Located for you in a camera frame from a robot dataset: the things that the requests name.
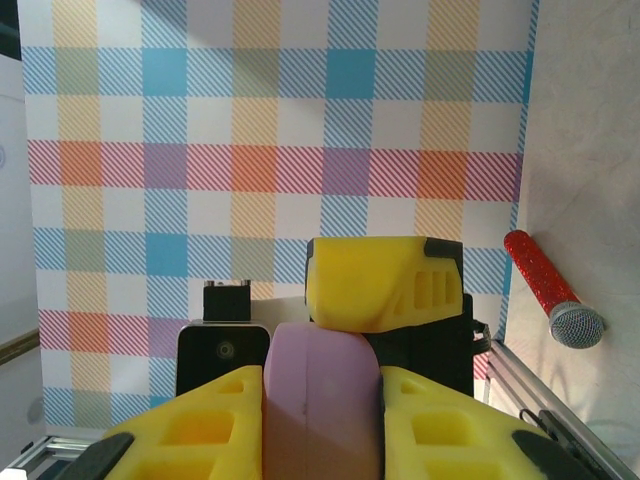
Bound purple earbud case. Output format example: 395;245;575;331
262;321;384;480

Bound red glitter toy microphone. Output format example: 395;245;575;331
503;228;607;350

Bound aluminium frame post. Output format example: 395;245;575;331
19;433;109;474

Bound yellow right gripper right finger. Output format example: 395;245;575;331
378;365;601;480

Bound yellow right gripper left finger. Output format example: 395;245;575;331
54;363;265;480

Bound wide aluminium base rail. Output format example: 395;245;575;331
482;338;640;480

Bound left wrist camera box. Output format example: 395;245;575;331
176;279;272;399

